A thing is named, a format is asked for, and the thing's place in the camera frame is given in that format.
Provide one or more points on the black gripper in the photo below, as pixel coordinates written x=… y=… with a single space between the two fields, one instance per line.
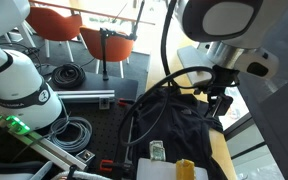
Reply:
x=225 y=78

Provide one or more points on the small silver bracket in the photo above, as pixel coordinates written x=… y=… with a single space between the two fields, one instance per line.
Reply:
x=85 y=156
x=104 y=103

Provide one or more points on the white flat board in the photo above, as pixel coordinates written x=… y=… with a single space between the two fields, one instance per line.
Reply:
x=157 y=170

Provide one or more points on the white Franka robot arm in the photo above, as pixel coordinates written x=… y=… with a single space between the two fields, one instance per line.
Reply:
x=17 y=83

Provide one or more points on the thin metal clamp bar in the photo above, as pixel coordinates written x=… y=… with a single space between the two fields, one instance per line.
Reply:
x=129 y=150

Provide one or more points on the black window frame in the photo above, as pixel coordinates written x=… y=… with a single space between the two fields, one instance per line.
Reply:
x=237 y=128

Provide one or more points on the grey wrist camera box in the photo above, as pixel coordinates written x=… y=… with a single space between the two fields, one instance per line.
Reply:
x=194 y=63

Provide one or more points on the black articulated camera stand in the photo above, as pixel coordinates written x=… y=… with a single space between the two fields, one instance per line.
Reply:
x=104 y=56

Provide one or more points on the orange chair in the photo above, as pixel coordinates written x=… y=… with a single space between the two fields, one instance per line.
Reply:
x=114 y=46
x=54 y=25

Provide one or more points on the black perforated breadboard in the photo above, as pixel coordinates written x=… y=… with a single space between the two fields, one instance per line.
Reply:
x=107 y=133

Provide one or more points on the black zip jersey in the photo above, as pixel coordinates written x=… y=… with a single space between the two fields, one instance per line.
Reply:
x=184 y=140

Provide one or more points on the aluminium extrusion rail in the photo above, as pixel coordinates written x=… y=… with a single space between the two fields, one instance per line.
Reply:
x=84 y=96
x=57 y=151

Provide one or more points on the one dollar bill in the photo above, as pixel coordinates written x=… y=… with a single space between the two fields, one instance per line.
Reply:
x=158 y=151

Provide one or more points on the long wooden table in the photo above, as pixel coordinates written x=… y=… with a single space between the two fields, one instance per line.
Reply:
x=94 y=8

